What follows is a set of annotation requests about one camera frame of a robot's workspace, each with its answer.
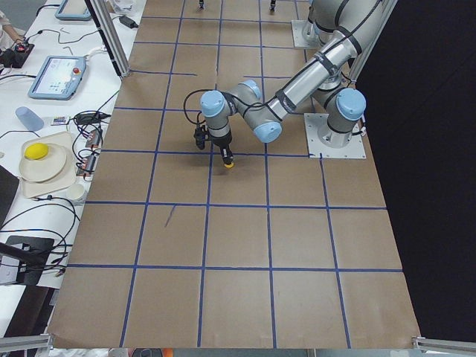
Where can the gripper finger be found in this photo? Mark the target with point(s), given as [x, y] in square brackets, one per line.
[227, 154]
[222, 153]

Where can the far blue teach pendant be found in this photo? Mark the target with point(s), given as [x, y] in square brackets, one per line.
[73, 10]

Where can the brown paper table cover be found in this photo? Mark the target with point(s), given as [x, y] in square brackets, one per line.
[176, 250]

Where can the black power adapter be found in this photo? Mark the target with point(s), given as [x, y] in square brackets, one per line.
[128, 22]

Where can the aluminium frame post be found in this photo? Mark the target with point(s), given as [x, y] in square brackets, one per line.
[109, 35]

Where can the white paper cup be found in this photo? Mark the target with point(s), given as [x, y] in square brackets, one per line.
[77, 194]

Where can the beige round plate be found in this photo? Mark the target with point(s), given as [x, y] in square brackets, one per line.
[45, 168]

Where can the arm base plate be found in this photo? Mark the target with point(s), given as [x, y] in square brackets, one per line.
[322, 142]
[305, 34]

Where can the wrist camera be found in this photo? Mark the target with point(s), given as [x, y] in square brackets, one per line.
[201, 136]

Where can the blue plastic cup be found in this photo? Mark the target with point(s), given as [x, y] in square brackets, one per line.
[30, 120]

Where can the blue teach pendant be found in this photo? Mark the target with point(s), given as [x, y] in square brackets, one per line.
[73, 10]
[58, 78]

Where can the beige rectangular tray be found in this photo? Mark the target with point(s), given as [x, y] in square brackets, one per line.
[64, 179]

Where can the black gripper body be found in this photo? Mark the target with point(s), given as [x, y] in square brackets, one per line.
[223, 140]

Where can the near blue teach pendant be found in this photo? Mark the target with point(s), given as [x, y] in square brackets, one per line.
[58, 78]

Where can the black camera stand base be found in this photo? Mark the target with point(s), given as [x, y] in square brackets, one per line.
[23, 259]

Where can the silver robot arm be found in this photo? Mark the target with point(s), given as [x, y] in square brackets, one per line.
[321, 15]
[342, 30]

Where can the yellow lemon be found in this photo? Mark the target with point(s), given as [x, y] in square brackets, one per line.
[36, 151]

